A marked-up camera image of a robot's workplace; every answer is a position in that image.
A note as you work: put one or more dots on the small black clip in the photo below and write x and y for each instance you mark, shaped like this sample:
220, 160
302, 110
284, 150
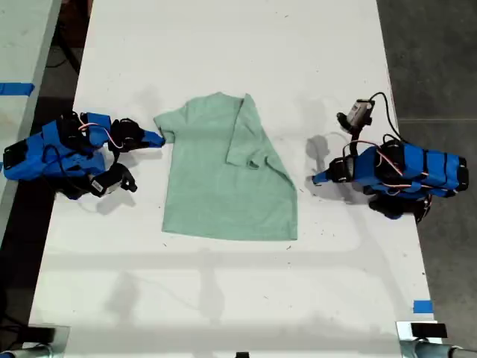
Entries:
242, 355

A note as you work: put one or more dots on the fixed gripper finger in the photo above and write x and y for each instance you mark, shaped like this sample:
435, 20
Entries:
324, 174
153, 136

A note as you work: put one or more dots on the small black box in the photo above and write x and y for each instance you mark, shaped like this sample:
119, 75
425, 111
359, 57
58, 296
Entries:
428, 330
41, 333

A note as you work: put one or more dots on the black camera box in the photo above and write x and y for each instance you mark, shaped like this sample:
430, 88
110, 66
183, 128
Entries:
356, 113
112, 182

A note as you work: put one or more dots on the square blue tape piece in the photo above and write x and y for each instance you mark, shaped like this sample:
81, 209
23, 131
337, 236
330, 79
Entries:
423, 306

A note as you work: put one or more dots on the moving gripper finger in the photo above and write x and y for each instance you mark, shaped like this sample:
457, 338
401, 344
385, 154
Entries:
321, 181
149, 144

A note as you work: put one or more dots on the metal table clamp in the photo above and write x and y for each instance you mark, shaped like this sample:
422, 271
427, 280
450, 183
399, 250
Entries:
406, 339
61, 341

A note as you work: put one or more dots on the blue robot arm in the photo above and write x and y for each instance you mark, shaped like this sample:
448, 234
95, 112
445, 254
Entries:
417, 168
56, 156

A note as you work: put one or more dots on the white side table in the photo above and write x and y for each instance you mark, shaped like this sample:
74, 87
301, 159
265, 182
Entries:
22, 56

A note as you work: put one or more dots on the pale green T-shirt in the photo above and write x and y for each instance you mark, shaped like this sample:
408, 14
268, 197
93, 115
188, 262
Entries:
223, 194

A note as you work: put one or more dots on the long blue tape strip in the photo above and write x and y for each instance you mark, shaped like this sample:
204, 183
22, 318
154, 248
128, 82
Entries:
15, 88

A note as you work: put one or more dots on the black camera stalk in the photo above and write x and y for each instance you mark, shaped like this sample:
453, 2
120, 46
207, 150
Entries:
356, 139

